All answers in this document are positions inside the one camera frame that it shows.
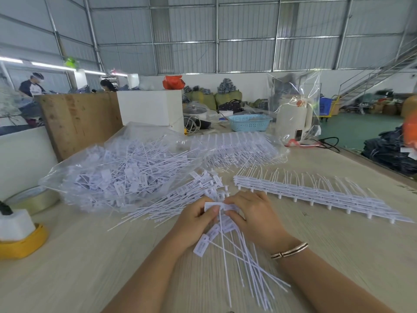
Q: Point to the person's left hand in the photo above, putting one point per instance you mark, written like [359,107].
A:
[192,224]

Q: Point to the person's right hand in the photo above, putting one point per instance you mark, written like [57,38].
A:
[260,221]

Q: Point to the person's left thumb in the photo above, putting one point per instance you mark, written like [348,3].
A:
[211,217]

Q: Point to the person's right thumb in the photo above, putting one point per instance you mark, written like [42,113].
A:
[235,214]

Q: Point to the bundle of white seal tags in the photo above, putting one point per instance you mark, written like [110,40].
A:
[242,257]

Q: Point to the person's right forearm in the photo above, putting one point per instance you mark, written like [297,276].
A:
[329,283]

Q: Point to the person's left forearm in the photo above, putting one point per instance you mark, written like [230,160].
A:
[153,277]

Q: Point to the loose pile of white seal tags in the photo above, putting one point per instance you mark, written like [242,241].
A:
[182,200]

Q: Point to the joined strip of white seal tags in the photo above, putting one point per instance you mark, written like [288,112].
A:
[319,195]

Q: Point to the blue plastic basket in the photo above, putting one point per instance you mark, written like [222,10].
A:
[249,123]

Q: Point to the large clear bag of seal tags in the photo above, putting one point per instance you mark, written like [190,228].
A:
[120,169]

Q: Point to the metal pot with lid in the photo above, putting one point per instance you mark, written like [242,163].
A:
[194,112]

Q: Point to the black handbag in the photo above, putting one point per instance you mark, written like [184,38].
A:
[230,105]

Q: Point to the white electric kettle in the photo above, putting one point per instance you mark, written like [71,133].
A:
[293,118]

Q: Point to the green sacks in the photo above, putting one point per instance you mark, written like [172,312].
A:
[224,97]

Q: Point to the white box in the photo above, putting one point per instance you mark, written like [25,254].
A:
[150,109]

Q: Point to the orange plastic bag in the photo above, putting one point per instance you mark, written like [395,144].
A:
[173,82]

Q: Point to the blue plastic crate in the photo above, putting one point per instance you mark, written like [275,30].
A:
[325,105]

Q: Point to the yellow cart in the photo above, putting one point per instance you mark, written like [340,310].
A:
[335,107]

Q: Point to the clear plastic cover bag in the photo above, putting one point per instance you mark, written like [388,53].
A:
[306,84]

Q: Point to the wooden board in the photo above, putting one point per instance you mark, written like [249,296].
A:
[78,123]

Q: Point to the pile of dark garments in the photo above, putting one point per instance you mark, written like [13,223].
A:
[392,149]

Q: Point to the clear tape roll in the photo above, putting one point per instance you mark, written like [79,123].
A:
[32,198]

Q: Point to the yellow tape dispenser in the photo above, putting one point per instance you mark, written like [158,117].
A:
[26,246]

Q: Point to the metal staircase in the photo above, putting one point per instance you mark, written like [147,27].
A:
[374,74]

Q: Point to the green hanging object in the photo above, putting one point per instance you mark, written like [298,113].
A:
[71,62]

